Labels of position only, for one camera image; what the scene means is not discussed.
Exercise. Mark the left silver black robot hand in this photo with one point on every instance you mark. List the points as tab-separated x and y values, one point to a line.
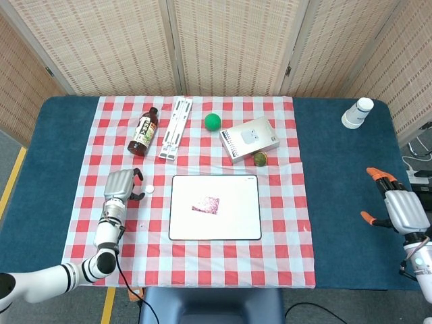
118	184

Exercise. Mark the right silver orange-tipped robot hand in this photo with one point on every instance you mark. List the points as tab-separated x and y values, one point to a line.
406	211

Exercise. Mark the small white cap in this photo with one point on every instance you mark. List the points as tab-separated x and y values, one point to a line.
149	189

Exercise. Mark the pink patterned packet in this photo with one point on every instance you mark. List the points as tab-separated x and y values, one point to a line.
207	206

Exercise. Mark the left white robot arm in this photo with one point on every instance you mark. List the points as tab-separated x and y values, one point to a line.
106	233

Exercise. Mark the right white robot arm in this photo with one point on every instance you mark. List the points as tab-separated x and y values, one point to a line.
423	273

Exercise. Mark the white power strip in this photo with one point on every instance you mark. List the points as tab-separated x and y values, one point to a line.
416	175

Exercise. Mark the brown tea bottle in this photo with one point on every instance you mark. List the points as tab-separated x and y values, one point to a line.
143	133

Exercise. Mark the dark blue table cover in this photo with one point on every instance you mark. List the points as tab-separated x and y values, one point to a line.
344	189

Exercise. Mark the white folding stand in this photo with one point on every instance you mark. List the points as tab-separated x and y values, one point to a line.
175	130

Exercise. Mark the small orange box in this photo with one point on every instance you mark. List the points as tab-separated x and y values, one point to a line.
134	293

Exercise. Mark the red white checkered tablecloth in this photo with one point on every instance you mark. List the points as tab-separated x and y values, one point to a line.
202	260

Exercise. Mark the white rectangular mat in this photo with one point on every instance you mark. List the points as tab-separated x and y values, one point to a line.
236	222

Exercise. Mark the silver earbuds box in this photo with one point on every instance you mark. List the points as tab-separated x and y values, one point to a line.
249	139

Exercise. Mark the small green yellow ball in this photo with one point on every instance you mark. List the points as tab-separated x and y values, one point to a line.
260	159

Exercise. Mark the blue chair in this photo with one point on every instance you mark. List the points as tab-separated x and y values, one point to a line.
212	305

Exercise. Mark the beige woven folding screen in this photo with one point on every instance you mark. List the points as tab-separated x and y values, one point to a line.
229	44

